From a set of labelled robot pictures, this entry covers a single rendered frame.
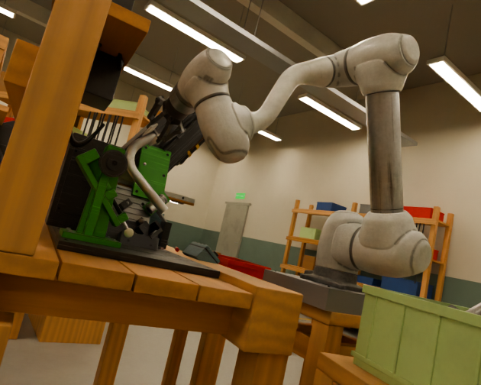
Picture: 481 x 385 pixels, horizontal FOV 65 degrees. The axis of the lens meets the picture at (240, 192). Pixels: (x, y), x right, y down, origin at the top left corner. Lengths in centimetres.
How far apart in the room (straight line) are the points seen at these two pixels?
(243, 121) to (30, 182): 50
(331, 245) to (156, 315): 70
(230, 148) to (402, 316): 53
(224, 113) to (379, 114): 52
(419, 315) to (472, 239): 582
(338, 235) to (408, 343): 63
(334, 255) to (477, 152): 573
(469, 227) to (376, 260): 542
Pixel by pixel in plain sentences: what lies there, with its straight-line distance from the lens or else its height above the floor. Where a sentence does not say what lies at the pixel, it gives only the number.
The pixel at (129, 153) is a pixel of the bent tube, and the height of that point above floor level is 118.
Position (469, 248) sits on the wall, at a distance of 660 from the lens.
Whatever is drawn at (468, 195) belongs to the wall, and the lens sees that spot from 678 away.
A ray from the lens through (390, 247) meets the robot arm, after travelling 124.
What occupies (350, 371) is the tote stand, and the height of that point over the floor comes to 79.
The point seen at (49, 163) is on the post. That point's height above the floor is 105.
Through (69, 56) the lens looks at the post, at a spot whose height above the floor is 124.
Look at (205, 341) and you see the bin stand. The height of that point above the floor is 60.
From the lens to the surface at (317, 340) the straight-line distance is 127.
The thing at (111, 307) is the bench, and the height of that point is 79.
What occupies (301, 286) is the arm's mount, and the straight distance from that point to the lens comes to 130.
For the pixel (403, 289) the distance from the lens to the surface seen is 630.
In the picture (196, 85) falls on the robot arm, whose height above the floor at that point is 135.
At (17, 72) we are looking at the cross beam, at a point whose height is 121.
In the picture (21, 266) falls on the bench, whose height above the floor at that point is 86.
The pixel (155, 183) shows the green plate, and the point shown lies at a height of 113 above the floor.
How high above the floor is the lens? 98
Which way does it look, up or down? 8 degrees up
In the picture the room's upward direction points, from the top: 13 degrees clockwise
